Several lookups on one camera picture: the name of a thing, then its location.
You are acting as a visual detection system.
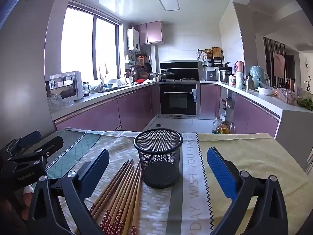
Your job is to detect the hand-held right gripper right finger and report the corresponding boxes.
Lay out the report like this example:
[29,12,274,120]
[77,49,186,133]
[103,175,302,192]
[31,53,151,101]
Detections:
[207,147,289,235]

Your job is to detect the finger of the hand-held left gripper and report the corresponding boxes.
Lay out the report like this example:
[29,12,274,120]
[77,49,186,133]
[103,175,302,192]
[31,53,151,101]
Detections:
[5,131,41,152]
[8,136,64,170]

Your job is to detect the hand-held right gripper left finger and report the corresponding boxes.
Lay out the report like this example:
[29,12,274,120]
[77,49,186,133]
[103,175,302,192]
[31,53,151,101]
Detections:
[26,148,110,235]

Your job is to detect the bundle of wooden chopsticks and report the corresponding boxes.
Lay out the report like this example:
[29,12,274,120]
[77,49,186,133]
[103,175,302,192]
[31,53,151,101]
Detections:
[75,159,143,235]

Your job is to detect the black mesh pen holder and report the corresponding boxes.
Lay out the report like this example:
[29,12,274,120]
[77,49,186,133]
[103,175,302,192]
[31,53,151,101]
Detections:
[133,128,183,189]

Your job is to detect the hanging pans and utensils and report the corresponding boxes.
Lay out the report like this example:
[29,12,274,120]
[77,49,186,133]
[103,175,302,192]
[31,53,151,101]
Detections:
[134,52,152,79]

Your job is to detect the person's left hand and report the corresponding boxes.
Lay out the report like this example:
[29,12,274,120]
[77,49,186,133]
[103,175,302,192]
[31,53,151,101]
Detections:
[15,185,35,222]

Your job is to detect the printed patchwork tablecloth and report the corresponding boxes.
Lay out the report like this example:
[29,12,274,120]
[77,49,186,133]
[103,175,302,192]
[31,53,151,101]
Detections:
[37,127,309,235]

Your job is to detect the yellow cooking oil bottle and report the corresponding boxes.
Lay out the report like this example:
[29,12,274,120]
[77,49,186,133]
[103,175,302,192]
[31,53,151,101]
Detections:
[216,121,230,135]

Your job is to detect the dark liquid plastic bottle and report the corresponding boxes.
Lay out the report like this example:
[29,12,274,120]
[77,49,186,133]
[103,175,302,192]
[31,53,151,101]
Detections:
[212,117,222,134]

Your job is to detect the clear plastic bag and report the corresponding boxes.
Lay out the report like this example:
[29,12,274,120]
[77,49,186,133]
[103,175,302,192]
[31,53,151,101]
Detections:
[47,94,74,108]

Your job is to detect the white toaster oven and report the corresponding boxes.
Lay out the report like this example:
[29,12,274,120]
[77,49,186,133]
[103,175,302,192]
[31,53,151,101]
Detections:
[45,71,84,101]

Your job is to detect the black built-in oven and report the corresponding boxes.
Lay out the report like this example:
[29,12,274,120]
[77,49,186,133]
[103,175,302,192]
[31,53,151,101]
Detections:
[159,83,198,116]

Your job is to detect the kitchen faucet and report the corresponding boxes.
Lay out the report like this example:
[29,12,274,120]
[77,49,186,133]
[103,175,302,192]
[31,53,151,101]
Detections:
[99,62,109,84]

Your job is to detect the white bowl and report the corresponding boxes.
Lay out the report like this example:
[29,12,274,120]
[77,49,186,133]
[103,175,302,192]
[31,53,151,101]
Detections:
[257,86,276,96]

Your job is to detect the white bottles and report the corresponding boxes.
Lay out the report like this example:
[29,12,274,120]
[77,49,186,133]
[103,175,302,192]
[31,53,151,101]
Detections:
[236,71,245,89]

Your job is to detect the steel stockpot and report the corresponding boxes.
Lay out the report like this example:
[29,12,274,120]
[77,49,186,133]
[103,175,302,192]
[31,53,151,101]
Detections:
[219,70,232,83]

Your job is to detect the silver rice cooker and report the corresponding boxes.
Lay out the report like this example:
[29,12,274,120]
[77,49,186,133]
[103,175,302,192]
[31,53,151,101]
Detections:
[203,70,219,82]

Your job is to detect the clear plastic container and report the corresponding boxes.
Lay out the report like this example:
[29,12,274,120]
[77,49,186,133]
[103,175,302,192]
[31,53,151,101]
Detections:
[276,88,299,105]

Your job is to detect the teal plastic-covered appliance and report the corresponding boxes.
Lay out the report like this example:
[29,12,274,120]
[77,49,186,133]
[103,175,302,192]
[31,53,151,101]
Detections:
[249,65,270,89]

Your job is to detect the large kitchen window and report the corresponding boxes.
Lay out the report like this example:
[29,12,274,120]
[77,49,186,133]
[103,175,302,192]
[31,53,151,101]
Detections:
[61,2,122,82]

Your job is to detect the green vegetables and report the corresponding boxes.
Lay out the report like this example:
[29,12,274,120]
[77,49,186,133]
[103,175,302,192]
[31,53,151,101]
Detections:
[297,98,313,111]

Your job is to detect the black range hood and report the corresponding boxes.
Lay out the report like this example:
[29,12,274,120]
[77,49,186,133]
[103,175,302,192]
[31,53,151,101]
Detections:
[160,61,199,80]

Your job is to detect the black countertop storage rack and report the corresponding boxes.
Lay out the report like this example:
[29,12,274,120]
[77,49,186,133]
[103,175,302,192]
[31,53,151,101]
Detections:
[198,46,224,67]

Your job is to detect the pink upper cabinets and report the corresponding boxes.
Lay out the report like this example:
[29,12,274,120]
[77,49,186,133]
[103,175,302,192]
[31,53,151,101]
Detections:
[134,21,164,45]

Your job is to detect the square ceiling light panel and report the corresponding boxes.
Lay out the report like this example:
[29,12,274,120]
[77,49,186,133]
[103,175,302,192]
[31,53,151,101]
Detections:
[157,0,180,12]

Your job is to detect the framed wall picture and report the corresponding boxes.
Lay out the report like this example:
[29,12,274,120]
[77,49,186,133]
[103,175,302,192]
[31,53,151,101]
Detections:
[273,52,285,79]

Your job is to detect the white wall water heater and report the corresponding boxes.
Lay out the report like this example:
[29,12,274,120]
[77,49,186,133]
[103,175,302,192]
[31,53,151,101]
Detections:
[127,28,140,52]

